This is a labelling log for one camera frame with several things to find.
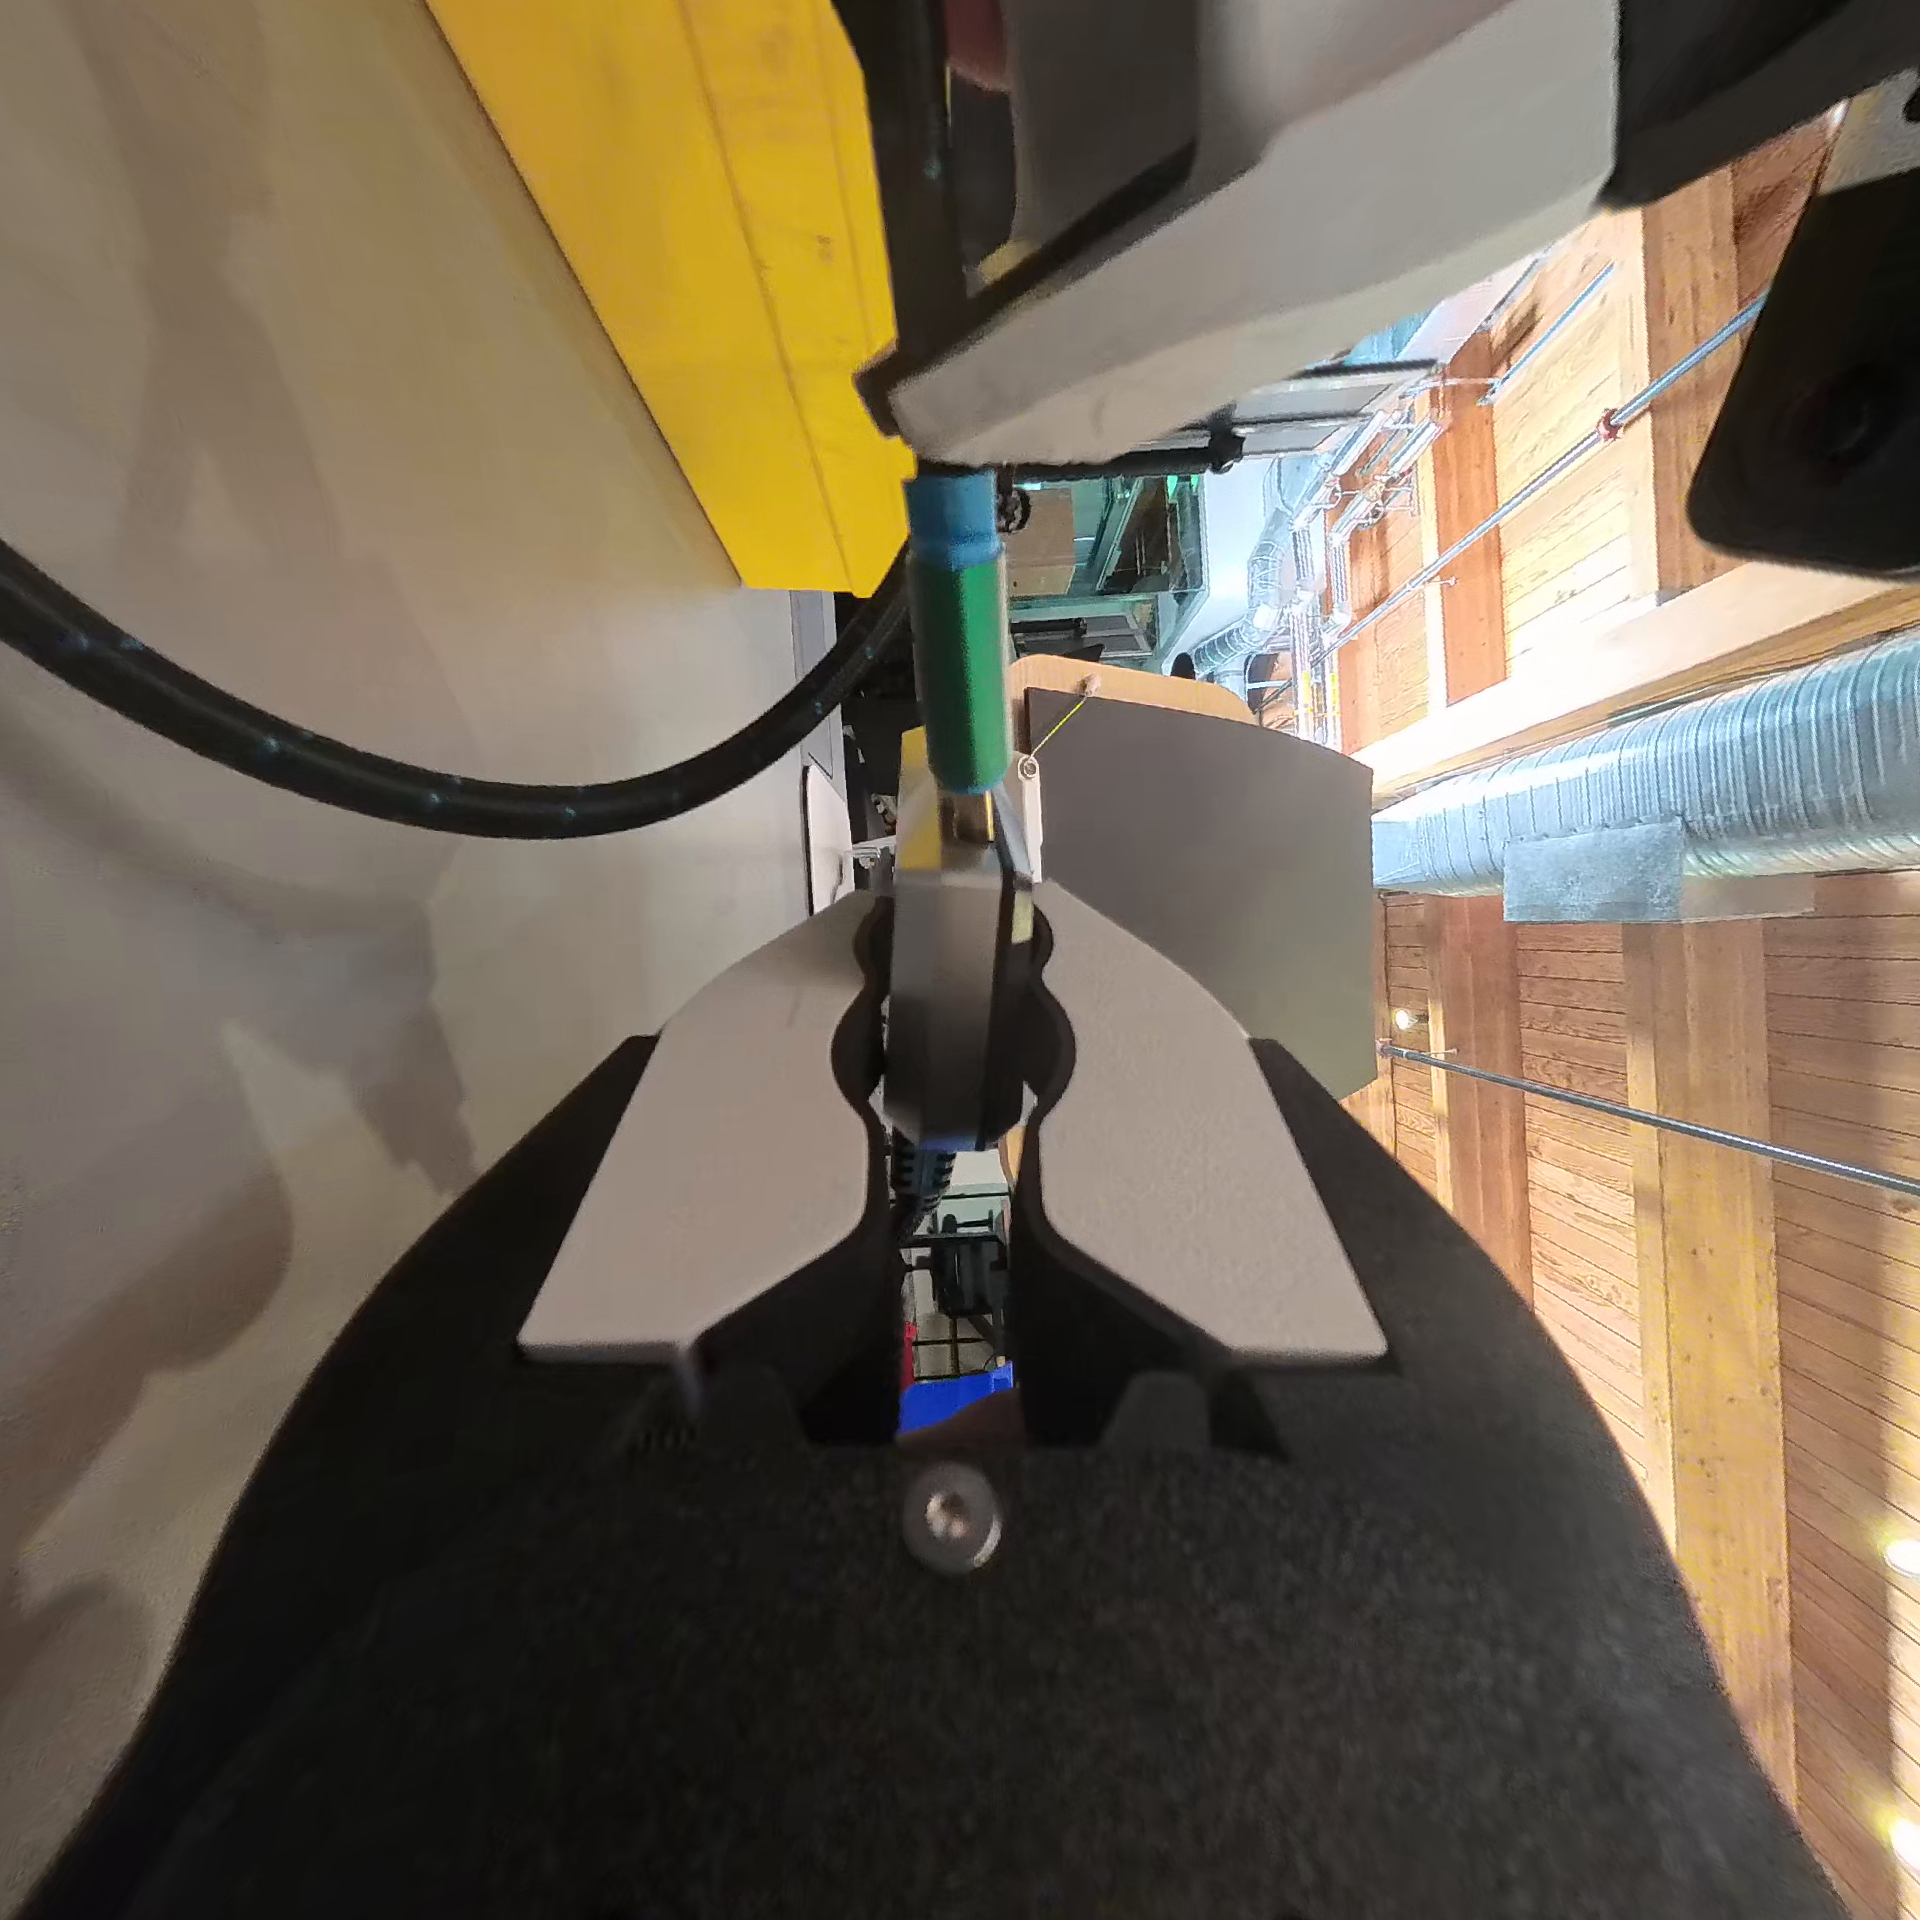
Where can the grey desk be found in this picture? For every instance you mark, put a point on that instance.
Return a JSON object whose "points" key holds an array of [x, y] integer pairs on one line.
{"points": [[376, 450]]}

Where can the silver ventilation duct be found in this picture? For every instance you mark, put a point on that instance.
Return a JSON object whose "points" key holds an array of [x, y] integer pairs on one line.
{"points": [[1650, 780]]}

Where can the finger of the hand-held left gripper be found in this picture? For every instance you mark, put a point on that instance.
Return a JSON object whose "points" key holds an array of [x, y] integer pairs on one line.
{"points": [[1348, 196], [1109, 106]]}

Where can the blue plastic bin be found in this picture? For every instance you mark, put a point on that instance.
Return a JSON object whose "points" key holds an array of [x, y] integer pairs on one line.
{"points": [[953, 1406]]}

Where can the white panel stand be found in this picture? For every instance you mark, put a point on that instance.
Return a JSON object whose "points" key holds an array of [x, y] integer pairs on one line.
{"points": [[827, 839]]}

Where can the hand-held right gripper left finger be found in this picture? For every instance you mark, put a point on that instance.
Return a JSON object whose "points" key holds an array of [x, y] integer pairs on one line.
{"points": [[704, 1172]]}

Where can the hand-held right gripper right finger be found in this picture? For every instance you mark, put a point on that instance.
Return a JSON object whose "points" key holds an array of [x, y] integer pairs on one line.
{"points": [[1201, 1185]]}

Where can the yellow plastic bin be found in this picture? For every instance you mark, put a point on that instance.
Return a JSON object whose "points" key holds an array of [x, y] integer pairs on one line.
{"points": [[675, 224]]}

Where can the flat hanging screen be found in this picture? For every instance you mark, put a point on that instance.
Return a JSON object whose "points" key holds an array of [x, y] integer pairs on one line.
{"points": [[1320, 393]]}

